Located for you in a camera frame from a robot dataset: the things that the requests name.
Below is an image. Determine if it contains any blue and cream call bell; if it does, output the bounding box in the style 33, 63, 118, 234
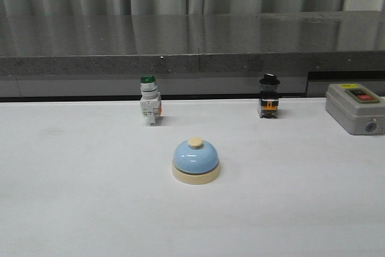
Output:
171, 137, 221, 185

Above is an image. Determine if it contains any grey stone counter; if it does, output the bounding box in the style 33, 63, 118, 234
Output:
1, 11, 384, 99

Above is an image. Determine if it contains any grey push-button control box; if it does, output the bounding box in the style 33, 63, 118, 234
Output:
325, 83, 384, 135

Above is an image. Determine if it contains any black selector switch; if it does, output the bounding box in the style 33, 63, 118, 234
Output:
258, 73, 280, 119

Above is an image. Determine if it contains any green pushbutton switch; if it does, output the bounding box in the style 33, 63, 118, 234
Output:
140, 75, 162, 125

